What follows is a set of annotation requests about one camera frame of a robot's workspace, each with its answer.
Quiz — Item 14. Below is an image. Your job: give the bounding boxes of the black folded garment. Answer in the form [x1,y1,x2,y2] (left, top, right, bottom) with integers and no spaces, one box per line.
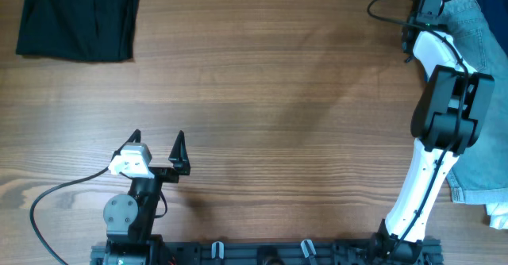
[16,0,140,63]

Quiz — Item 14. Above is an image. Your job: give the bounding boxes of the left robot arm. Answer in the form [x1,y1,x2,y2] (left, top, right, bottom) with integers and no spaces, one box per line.
[90,129,191,265]

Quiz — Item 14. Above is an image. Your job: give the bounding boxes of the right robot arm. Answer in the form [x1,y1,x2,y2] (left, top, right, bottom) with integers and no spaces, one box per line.
[366,0,495,264]

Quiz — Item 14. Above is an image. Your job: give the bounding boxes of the white garment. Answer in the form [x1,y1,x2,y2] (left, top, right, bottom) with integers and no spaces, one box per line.
[486,202,508,230]

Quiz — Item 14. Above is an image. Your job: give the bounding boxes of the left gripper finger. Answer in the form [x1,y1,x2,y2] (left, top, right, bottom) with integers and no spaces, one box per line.
[112,129,141,158]
[168,130,191,175]

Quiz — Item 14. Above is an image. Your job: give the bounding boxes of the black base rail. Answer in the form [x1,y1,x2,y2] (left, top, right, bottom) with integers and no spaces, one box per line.
[89,239,444,265]

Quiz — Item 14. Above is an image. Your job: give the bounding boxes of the light blue denim shorts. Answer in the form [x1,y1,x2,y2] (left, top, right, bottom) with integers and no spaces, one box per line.
[441,0,507,205]

